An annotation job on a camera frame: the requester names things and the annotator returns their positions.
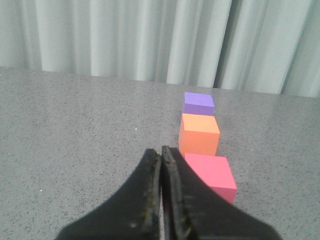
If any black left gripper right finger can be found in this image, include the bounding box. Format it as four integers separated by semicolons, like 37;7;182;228
161;146;281;240

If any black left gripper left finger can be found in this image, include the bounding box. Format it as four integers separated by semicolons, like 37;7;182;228
56;149;161;240

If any orange foam cube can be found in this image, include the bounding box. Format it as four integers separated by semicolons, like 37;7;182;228
178;113;220;156

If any pink foam cube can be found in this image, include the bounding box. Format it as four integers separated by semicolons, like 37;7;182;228
184;153;237;204

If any purple foam cube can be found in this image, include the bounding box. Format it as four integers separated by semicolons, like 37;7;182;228
182;92;216;116

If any grey-white pleated curtain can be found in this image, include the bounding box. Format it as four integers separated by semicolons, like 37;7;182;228
0;0;320;97

